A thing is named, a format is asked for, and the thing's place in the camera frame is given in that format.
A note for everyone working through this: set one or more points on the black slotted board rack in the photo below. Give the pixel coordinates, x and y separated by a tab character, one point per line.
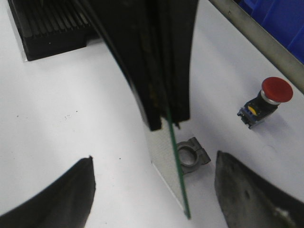
50	27

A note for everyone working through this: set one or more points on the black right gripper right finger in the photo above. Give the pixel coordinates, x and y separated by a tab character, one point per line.
249	201

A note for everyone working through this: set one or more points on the red emergency stop button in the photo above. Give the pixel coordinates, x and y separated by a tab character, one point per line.
273	92

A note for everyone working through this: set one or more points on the blue plastic crate centre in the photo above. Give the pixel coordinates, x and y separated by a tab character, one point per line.
283	19

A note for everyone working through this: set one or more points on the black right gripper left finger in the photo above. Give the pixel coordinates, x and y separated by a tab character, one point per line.
66	203

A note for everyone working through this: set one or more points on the metal table edge rail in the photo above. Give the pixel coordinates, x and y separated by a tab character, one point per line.
275	52

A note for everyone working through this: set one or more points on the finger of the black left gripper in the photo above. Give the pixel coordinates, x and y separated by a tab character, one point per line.
176	27
123	25

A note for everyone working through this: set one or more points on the grey metal clamp block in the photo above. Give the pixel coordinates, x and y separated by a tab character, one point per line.
191	155

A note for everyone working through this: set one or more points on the green perforated circuit board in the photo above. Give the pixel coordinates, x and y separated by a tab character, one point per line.
164	157

